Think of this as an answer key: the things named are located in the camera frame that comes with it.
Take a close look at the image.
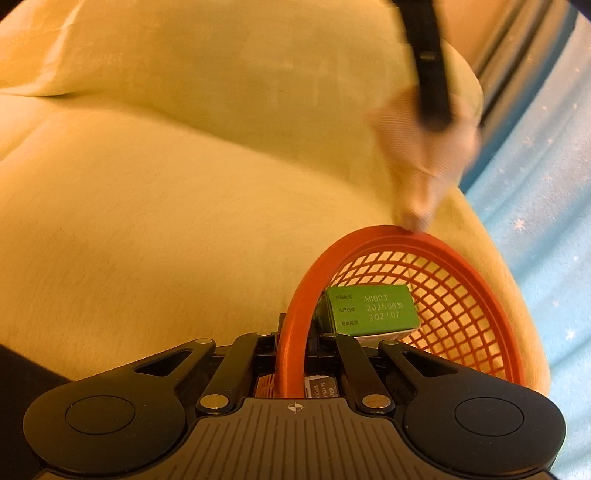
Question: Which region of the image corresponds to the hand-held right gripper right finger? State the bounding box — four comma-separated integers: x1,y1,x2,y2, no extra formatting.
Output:
305,318,462,414

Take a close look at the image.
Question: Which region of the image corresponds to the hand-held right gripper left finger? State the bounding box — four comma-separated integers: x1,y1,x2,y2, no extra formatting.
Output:
134,314,287,414

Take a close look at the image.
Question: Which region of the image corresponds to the orange plastic mesh basket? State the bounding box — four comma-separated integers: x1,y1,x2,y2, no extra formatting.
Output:
256,224,527,400

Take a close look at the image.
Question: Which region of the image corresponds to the white printed packet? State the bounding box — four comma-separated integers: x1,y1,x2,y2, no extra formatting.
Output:
305,376,341,398

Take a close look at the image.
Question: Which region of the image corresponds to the green box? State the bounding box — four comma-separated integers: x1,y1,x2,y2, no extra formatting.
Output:
318,284,421,337

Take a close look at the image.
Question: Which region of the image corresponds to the yellow blanket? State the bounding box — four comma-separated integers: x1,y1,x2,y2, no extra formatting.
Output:
0,0,552,407

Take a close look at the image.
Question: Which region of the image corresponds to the light blue star curtain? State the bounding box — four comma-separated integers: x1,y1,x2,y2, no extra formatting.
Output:
462,0,591,467

